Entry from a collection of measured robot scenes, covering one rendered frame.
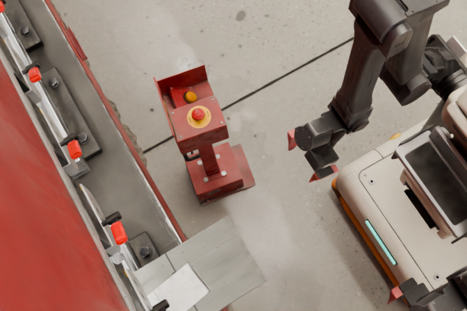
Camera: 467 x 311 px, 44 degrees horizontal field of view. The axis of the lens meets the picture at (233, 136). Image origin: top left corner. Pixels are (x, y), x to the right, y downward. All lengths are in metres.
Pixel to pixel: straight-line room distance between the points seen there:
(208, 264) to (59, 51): 0.81
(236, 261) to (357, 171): 0.93
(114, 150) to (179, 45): 1.20
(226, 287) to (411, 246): 0.96
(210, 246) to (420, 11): 0.76
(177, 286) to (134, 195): 0.32
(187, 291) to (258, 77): 1.45
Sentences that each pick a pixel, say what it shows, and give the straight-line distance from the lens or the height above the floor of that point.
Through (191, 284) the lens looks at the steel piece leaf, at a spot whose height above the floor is 1.00.
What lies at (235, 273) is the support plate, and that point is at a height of 1.00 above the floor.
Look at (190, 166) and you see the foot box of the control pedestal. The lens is 2.40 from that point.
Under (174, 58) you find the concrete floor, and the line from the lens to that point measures 2.74.
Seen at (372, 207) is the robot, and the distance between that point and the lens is 2.20.
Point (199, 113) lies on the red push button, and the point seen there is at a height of 0.81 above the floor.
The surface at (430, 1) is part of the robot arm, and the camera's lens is 0.96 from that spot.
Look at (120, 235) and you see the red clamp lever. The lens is 1.13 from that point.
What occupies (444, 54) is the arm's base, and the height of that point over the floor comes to 1.23.
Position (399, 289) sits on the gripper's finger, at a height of 1.06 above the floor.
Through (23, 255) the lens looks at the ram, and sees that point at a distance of 0.64.
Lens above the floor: 2.39
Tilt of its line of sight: 70 degrees down
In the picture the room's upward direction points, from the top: 10 degrees counter-clockwise
